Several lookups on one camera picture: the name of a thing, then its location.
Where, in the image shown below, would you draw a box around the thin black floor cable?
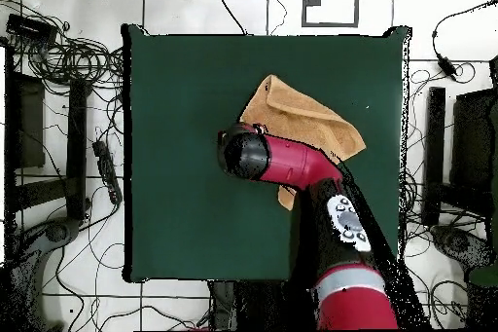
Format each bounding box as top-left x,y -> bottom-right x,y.
208,0 -> 249,36

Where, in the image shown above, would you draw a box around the dark green table cloth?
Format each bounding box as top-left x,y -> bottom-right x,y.
120,23 -> 412,284

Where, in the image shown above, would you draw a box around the tan terry towel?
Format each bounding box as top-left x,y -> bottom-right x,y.
238,73 -> 368,211

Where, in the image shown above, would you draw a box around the dark flat panel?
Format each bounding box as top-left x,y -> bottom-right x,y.
15,74 -> 47,169
449,88 -> 498,216

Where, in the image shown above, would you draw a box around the black stand column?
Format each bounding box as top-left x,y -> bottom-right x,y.
207,279 -> 304,332

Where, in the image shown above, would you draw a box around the black adapter cable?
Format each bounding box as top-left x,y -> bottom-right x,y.
430,0 -> 498,61

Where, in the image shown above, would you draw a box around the black rectangular box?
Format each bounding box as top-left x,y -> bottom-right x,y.
5,13 -> 58,43

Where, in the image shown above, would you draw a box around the tangled black cables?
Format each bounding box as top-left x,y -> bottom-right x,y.
0,0 -> 125,92

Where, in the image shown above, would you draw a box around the black floor bar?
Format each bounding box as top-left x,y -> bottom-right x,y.
64,78 -> 89,221
422,86 -> 447,227

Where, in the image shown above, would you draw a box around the black power strip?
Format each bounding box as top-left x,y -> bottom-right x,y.
91,139 -> 124,205

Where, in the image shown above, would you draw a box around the grey curved stand base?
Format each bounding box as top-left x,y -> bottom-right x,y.
9,216 -> 83,332
429,224 -> 495,271

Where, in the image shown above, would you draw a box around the grey square floor frame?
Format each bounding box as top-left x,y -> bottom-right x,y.
301,0 -> 360,28

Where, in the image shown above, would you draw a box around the black power adapter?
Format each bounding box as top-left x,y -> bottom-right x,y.
436,54 -> 459,79

